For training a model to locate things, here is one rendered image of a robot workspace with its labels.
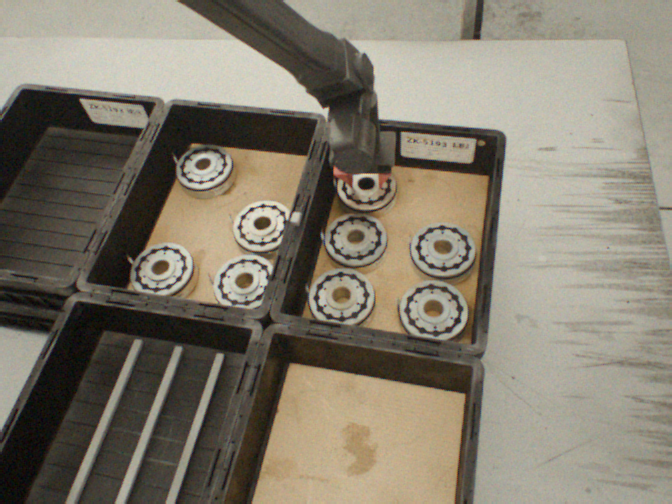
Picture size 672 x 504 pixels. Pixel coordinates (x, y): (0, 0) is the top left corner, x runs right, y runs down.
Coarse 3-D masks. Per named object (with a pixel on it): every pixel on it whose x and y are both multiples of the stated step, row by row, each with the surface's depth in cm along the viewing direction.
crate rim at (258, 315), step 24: (312, 120) 107; (144, 144) 107; (312, 144) 103; (288, 216) 96; (288, 240) 93; (96, 264) 95; (96, 288) 92; (120, 288) 91; (216, 312) 88; (240, 312) 87; (264, 312) 87
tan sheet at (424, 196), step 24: (408, 168) 112; (408, 192) 109; (432, 192) 108; (456, 192) 108; (480, 192) 107; (336, 216) 107; (384, 216) 106; (408, 216) 106; (432, 216) 105; (456, 216) 105; (480, 216) 105; (480, 240) 102; (384, 264) 101; (408, 264) 101; (384, 288) 99; (408, 288) 98; (456, 288) 98; (384, 312) 96; (432, 312) 96
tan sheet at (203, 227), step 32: (256, 160) 116; (288, 160) 115; (256, 192) 112; (288, 192) 111; (160, 224) 110; (192, 224) 109; (224, 224) 108; (192, 256) 105; (224, 256) 105; (128, 288) 103
